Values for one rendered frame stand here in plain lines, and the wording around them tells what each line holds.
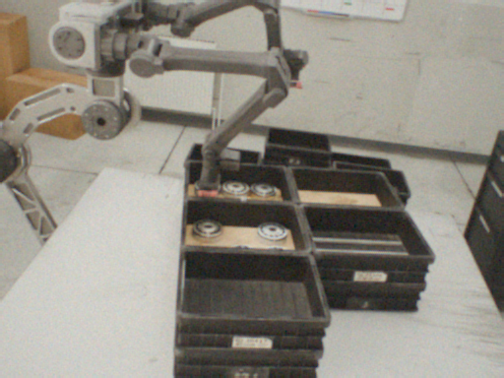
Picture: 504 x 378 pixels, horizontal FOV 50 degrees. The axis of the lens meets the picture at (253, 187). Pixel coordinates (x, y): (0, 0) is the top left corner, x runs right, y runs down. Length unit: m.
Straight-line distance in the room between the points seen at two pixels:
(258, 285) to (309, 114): 3.29
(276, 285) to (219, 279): 0.17
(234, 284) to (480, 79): 3.64
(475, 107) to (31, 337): 4.11
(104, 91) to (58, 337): 0.81
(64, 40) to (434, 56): 3.62
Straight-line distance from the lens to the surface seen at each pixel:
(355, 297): 1.82
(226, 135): 1.75
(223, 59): 1.52
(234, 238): 1.86
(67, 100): 2.08
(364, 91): 4.78
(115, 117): 1.90
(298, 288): 1.68
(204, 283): 1.65
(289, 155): 3.23
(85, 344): 1.66
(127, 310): 1.76
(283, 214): 1.91
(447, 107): 4.95
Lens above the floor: 1.85
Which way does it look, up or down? 28 degrees down
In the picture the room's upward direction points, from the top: 7 degrees clockwise
